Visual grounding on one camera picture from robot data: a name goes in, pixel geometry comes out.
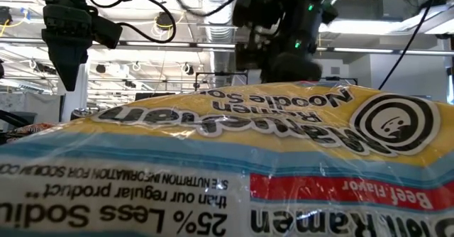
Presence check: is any silver ribbed ventilation duct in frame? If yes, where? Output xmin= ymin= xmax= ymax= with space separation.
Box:
xmin=197 ymin=0 xmax=239 ymax=89

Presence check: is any orange snack packet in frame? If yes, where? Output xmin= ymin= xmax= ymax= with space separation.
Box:
xmin=6 ymin=122 xmax=57 ymax=144

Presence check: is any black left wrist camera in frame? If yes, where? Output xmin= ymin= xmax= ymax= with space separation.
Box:
xmin=91 ymin=14 xmax=124 ymax=50

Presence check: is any black hanging cable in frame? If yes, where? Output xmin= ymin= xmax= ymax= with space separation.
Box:
xmin=377 ymin=0 xmax=454 ymax=91

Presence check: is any bright ceiling light panel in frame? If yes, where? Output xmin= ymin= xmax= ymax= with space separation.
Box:
xmin=319 ymin=4 xmax=454 ymax=35

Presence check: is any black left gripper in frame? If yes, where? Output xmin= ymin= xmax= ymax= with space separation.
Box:
xmin=40 ymin=3 xmax=94 ymax=92

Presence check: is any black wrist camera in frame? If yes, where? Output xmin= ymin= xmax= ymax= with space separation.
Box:
xmin=91 ymin=14 xmax=124 ymax=50
xmin=233 ymin=40 xmax=265 ymax=72

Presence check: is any blue Maruchan beef ramen packet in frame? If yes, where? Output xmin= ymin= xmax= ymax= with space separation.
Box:
xmin=0 ymin=82 xmax=454 ymax=237

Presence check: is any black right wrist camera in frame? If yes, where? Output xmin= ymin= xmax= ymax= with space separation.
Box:
xmin=233 ymin=40 xmax=265 ymax=72

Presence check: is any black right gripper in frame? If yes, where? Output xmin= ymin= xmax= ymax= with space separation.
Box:
xmin=260 ymin=50 xmax=323 ymax=84

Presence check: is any yellow ceiling cable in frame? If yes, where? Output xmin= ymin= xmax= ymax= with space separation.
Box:
xmin=152 ymin=11 xmax=187 ymax=41
xmin=0 ymin=9 xmax=30 ymax=38

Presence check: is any white pillar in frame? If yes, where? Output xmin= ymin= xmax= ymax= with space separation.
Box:
xmin=58 ymin=48 xmax=89 ymax=123

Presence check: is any black curved bar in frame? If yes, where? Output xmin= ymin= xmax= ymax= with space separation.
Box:
xmin=0 ymin=109 xmax=29 ymax=130

